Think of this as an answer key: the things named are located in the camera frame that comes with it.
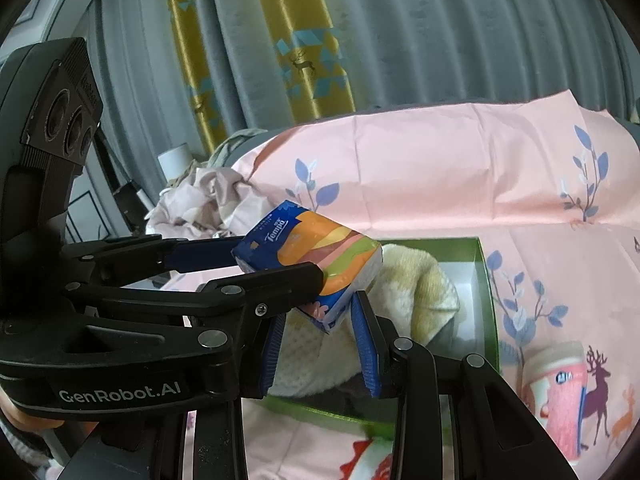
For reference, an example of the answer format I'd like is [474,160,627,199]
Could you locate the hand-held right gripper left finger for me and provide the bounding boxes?
[60,312,288,480]

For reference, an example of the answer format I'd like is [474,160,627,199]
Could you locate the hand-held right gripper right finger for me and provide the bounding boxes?
[350,292,578,480]

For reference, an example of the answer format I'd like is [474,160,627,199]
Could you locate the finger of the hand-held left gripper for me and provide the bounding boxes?
[62,236,251,283]
[65,261,325,361]

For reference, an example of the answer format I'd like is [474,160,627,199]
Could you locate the blue orange tissue pack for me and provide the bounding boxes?
[231,200,385,336]

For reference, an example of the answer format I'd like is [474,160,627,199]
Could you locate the green cardboard box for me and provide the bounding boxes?
[260,236,501,441]

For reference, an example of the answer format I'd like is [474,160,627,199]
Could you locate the cream white knit towel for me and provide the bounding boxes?
[270,242,461,398]

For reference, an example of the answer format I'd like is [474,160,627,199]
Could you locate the person's left forearm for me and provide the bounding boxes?
[0,422,61,471]

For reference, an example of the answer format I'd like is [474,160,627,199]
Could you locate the person's left hand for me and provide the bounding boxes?
[0,392,66,431]

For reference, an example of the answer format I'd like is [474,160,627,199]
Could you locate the black device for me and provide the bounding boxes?
[107,180,156,233]

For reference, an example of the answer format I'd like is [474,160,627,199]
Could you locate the white cylinder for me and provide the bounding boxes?
[157,144,193,183]

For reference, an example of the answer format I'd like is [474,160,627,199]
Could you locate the red printed packet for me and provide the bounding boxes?
[345,435,401,480]

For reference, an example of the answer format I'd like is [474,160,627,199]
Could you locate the pink printed canister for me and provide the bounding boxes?
[520,341,593,463]

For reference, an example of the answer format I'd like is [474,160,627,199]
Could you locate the pink printed bedsheet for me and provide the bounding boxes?
[160,89,640,480]

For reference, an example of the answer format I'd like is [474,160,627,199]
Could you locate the yellow patterned curtain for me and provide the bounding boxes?
[160,0,356,161]

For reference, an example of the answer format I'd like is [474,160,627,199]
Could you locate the grey curtain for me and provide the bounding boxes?
[85,0,631,191]

